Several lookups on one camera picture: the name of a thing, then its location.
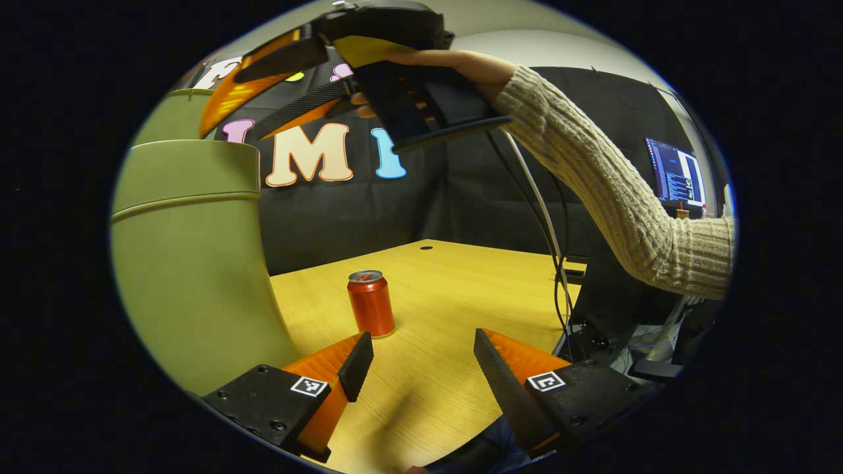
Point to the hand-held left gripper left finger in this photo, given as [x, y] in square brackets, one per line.
[357, 368]

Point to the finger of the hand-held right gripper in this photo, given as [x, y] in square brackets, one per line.
[303, 105]
[283, 59]

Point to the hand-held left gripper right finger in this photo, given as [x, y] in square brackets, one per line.
[500, 388]

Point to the red pop can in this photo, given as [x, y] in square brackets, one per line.
[372, 306]

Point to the green desktop garbage bin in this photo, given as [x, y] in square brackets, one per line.
[191, 263]

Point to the wooden desktop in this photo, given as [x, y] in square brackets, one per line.
[448, 289]

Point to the person's blue trousers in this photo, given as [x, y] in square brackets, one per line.
[487, 447]

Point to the black backdrop cloth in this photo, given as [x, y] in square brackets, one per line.
[461, 197]

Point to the black equipment stand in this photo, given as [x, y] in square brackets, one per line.
[612, 296]

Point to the computer monitor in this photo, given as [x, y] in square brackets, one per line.
[675, 174]

